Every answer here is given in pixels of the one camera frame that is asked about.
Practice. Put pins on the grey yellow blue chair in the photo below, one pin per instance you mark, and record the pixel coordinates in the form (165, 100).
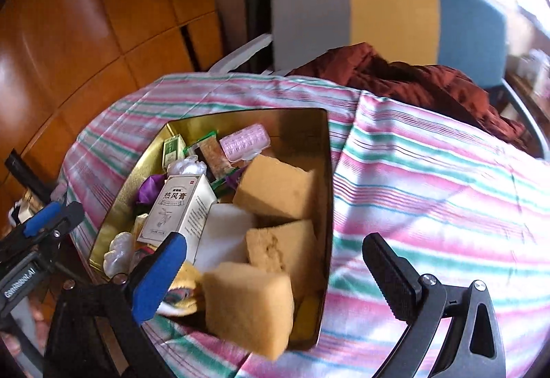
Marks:
(386, 4)

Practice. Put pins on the brown biscuit packet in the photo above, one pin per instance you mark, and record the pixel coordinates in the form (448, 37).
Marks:
(215, 159)

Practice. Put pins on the pink pill case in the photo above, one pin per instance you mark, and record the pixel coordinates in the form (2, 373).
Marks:
(245, 141)

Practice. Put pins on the large yellow sponge block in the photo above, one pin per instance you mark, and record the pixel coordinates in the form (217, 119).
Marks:
(275, 189)

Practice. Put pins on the small green box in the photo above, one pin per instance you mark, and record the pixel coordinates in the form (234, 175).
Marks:
(174, 150)

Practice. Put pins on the white medicine box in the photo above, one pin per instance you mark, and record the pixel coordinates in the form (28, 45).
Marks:
(180, 210)

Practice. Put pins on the rust red jacket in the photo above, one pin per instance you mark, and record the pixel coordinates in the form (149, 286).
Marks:
(408, 81)

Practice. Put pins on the white pearly shell ornament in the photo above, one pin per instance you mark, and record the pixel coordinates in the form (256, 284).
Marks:
(118, 253)

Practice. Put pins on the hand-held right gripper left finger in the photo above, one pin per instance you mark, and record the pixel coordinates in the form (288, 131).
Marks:
(159, 275)

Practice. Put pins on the wooden wardrobe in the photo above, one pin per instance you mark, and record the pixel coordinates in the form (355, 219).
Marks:
(86, 17)

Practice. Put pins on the white foam block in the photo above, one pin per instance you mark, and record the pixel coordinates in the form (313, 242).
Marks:
(227, 232)

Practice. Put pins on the striped pink green blanket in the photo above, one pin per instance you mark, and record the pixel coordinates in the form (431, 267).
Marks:
(429, 197)

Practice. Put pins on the small yellow sponge block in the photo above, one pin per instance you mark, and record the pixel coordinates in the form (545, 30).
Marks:
(288, 253)

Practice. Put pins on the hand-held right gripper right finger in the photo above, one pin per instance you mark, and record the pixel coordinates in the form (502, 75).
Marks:
(391, 275)

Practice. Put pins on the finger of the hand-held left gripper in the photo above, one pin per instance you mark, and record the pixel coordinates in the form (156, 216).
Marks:
(41, 218)
(25, 174)

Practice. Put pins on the purple foil packet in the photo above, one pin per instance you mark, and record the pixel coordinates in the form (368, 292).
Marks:
(150, 189)

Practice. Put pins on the gold metal box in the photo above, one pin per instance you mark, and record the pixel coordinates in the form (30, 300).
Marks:
(300, 133)

